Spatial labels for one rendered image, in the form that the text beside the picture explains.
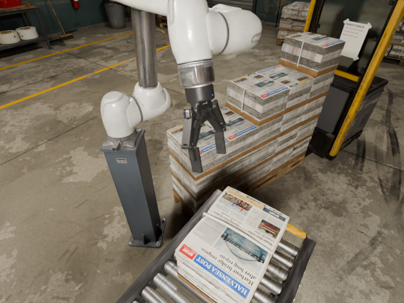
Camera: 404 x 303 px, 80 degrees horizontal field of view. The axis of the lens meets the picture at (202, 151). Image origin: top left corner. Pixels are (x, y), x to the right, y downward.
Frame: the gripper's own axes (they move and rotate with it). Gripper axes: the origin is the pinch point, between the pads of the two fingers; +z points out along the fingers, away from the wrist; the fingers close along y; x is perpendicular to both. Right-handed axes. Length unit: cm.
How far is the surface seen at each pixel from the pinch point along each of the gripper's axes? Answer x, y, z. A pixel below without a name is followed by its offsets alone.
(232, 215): -5.1, -17.8, 32.1
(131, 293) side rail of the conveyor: -37, 14, 54
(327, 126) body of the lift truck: 4, -242, 59
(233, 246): -0.2, -6.5, 36.6
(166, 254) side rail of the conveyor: -34, -5, 50
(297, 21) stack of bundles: -96, -588, -91
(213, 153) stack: -46, -75, 30
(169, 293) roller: -25, 6, 57
